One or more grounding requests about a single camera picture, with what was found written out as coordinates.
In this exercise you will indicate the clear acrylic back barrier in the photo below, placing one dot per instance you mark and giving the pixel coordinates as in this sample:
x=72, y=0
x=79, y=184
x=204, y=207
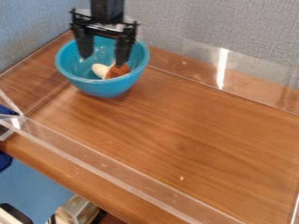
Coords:
x=171, y=86

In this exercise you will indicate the black white device corner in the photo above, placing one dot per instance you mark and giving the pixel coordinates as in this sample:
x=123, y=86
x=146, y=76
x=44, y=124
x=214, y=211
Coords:
x=12, y=216

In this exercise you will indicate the clear acrylic barrier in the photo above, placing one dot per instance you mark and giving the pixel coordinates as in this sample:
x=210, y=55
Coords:
x=98, y=177
x=171, y=86

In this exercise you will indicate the blue cloth at edge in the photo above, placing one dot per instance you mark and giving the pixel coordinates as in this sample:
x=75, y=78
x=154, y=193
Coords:
x=6, y=159

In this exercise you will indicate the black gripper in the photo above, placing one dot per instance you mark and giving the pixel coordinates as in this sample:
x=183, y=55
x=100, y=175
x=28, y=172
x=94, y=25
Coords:
x=103, y=20

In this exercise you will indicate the brown and white toy mushroom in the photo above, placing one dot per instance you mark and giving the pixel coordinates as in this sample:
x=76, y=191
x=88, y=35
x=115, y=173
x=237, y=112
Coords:
x=110, y=72

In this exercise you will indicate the metal frame under table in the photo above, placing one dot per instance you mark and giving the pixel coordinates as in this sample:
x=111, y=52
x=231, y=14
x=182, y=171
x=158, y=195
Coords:
x=75, y=211

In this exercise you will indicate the clear acrylic front barrier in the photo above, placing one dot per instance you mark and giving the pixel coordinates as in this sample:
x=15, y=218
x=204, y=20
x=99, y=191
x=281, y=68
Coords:
x=98, y=177

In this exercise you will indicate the blue plastic bowl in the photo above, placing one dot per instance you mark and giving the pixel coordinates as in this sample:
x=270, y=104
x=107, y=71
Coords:
x=88, y=73

